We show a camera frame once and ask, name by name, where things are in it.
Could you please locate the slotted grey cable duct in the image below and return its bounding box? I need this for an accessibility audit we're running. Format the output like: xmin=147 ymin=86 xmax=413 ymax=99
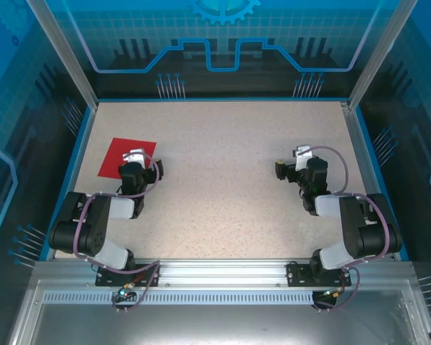
xmin=42 ymin=291 xmax=315 ymax=305

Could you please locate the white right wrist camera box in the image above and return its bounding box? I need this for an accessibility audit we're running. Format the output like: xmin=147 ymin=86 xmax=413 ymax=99
xmin=294 ymin=144 xmax=312 ymax=170

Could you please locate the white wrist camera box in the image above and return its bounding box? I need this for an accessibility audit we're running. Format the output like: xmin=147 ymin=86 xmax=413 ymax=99
xmin=294 ymin=144 xmax=312 ymax=170
xmin=122 ymin=147 xmax=147 ymax=163

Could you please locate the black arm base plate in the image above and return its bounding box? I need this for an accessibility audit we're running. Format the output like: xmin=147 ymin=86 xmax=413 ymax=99
xmin=286 ymin=262 xmax=352 ymax=288
xmin=95 ymin=263 xmax=162 ymax=288

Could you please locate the small adapter with green light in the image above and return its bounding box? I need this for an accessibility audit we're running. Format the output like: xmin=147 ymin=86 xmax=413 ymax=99
xmin=116 ymin=282 xmax=136 ymax=300
xmin=321 ymin=285 xmax=346 ymax=300

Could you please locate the short aluminium profile rail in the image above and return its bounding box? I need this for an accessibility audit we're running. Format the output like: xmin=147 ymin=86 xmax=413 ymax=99
xmin=339 ymin=101 xmax=398 ymax=259

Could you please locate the aluminium frame post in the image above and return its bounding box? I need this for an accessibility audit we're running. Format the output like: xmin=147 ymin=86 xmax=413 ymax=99
xmin=348 ymin=0 xmax=417 ymax=111
xmin=24 ymin=0 xmax=100 ymax=109

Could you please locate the long aluminium profile rail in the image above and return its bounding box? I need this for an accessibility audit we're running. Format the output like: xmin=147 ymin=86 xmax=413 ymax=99
xmin=34 ymin=257 xmax=414 ymax=288

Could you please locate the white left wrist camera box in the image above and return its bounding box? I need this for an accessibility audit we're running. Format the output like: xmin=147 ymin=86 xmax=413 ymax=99
xmin=122 ymin=147 xmax=147 ymax=163

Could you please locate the grey sheet metal tray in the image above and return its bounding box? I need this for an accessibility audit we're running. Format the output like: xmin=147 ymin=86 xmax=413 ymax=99
xmin=6 ymin=280 xmax=431 ymax=345

